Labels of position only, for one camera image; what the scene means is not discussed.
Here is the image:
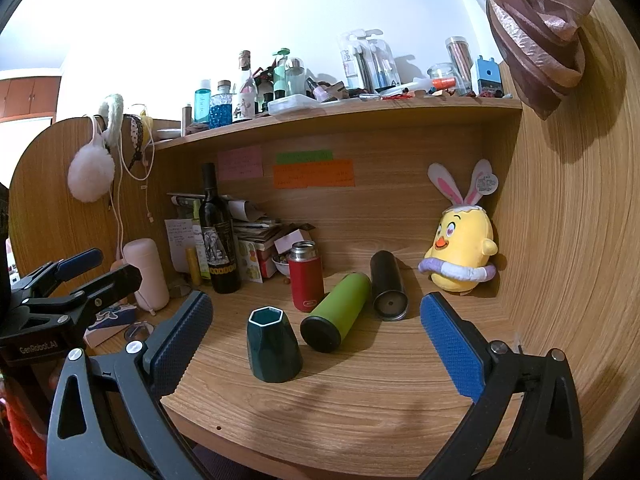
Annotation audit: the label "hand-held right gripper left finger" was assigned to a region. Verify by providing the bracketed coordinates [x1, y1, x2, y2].
[47, 291, 214, 480]

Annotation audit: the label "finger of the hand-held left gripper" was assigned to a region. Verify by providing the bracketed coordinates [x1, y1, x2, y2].
[25, 265, 143, 326]
[11, 248, 103, 298]

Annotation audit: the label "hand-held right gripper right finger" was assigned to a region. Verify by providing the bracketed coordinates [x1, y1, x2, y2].
[417, 292, 583, 480]

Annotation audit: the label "dark green faceted cup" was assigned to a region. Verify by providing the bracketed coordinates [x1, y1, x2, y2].
[246, 306, 303, 380]

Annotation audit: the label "pink rounded bottle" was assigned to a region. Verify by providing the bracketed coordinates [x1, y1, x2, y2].
[122, 238, 171, 312]

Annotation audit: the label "tissue pack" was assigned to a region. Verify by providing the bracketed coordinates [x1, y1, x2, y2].
[82, 304, 139, 349]

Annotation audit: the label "white handwritten note sheet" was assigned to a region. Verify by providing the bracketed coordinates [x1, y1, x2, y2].
[165, 217, 201, 275]

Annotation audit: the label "red cloth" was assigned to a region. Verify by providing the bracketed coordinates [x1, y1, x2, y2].
[0, 380, 48, 476]

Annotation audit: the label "white fluffy earmuffs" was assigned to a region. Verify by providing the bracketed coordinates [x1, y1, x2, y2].
[67, 94, 125, 203]

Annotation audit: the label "black thermos bottle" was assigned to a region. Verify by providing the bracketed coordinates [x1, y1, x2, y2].
[370, 250, 409, 321]

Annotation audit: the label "yellow chick plush toy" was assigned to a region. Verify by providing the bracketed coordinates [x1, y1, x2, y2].
[419, 159, 501, 296]

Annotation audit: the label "dark wine bottle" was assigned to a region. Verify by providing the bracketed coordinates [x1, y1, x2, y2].
[198, 162, 242, 295]

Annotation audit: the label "fruit print carton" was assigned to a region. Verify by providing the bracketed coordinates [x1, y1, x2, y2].
[235, 237, 279, 284]

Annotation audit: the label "green thermos bottle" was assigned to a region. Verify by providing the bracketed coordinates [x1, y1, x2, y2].
[300, 272, 372, 353]

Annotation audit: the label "red thermos bottle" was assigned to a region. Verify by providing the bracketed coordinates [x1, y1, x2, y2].
[286, 241, 326, 313]

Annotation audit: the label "stack of papers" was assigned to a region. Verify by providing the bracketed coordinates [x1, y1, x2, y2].
[167, 191, 282, 242]

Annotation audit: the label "polka dot headband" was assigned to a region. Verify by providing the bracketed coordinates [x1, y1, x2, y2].
[122, 114, 147, 171]

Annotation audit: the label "small white box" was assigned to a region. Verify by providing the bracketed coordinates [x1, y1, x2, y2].
[274, 228, 314, 257]

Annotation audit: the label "wooden desk hutch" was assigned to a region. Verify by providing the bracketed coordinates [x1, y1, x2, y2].
[7, 0, 640, 480]

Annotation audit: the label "pink sticky note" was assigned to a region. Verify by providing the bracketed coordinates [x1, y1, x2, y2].
[217, 146, 264, 181]

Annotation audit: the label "blue liquid bottle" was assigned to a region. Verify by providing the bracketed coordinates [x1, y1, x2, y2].
[194, 80, 212, 124]

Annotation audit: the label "blue bead bottle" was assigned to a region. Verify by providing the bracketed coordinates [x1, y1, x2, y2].
[210, 80, 234, 128]

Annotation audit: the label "orange sticky note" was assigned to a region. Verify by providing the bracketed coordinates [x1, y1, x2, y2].
[273, 159, 356, 190]

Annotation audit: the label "green sticky note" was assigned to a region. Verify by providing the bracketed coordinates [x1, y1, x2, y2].
[276, 150, 334, 165]

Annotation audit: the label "clear corked bottle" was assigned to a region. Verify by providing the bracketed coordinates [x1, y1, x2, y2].
[231, 50, 259, 123]

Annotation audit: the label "white plastic box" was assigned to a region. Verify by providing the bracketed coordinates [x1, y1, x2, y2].
[267, 93, 326, 116]

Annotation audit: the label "orange capped tube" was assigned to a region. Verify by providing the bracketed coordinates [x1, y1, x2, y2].
[400, 77, 457, 94]

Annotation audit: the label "mint green pump bottle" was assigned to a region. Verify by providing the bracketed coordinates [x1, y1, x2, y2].
[272, 48, 291, 101]

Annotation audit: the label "glass jar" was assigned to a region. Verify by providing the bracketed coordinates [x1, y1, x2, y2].
[427, 62, 458, 96]

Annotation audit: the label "blue box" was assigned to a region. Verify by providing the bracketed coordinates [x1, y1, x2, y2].
[472, 55, 503, 96]

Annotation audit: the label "silver capped bottle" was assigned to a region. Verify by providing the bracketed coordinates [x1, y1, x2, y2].
[286, 57, 306, 98]

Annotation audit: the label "clear cylinder of pencils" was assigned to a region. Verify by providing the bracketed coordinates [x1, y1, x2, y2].
[445, 36, 475, 96]

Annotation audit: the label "packaged toothbrush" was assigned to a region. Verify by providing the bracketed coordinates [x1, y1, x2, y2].
[367, 30, 401, 92]
[339, 30, 374, 94]

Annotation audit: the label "white cable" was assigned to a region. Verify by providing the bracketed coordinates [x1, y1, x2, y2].
[114, 105, 157, 263]

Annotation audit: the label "wooden wall cabinet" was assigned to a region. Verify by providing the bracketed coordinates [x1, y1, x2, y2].
[0, 76, 62, 122]

